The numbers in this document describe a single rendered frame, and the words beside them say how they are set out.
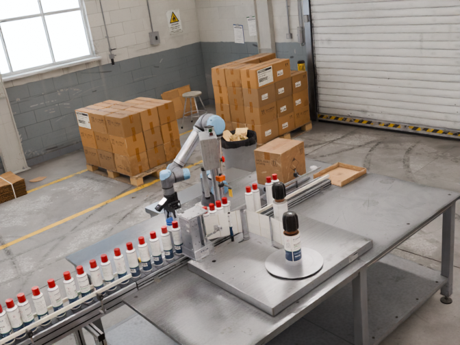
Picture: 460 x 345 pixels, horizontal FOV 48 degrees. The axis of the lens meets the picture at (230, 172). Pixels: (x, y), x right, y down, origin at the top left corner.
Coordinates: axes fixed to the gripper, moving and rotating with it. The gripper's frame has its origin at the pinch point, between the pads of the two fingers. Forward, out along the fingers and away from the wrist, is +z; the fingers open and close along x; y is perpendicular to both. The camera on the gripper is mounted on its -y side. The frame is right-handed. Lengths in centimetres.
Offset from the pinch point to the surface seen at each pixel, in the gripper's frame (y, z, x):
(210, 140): 12, -58, -37
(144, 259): -46, -8, -37
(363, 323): 33, 45, -121
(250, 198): 34, -13, -41
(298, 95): 392, 30, 211
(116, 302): -69, 5, -40
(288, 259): 2, -5, -98
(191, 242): -23, -12, -50
